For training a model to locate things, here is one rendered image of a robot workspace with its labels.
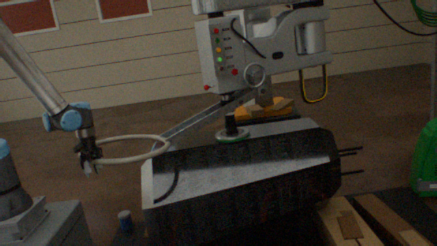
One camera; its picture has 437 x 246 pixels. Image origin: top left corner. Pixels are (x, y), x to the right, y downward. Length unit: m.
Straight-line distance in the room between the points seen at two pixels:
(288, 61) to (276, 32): 0.20
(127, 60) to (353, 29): 5.24
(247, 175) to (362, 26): 7.15
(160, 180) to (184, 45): 6.36
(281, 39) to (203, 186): 0.99
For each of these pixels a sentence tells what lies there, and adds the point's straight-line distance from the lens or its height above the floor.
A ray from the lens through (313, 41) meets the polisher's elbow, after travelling 2.37.
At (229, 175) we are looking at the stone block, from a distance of 2.05.
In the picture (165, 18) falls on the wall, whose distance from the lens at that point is 8.28.
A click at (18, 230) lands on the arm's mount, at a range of 1.46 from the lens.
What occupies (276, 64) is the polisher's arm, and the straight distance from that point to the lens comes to 2.19.
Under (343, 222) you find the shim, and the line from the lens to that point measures 2.36.
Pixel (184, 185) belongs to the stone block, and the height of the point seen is 0.64.
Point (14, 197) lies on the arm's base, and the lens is 1.51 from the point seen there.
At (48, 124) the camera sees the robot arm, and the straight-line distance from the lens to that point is 1.72.
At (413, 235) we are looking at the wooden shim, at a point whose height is 0.11.
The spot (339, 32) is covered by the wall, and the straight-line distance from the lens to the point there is 8.69.
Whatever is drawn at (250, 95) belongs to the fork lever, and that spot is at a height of 1.05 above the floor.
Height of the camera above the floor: 1.48
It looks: 16 degrees down
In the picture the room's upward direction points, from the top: 8 degrees counter-clockwise
